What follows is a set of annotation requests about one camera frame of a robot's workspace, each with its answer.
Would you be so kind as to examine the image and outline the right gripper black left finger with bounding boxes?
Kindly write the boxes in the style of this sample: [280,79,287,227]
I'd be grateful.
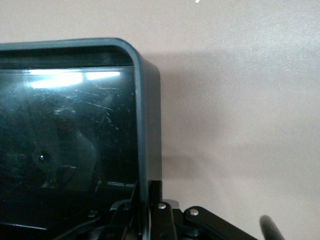
[57,184,142,240]

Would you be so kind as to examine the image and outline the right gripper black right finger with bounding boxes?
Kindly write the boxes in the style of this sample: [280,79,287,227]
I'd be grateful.
[149,179,260,240]

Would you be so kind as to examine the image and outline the black plastic box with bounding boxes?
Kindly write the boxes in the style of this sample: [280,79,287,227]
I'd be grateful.
[0,37,164,240]

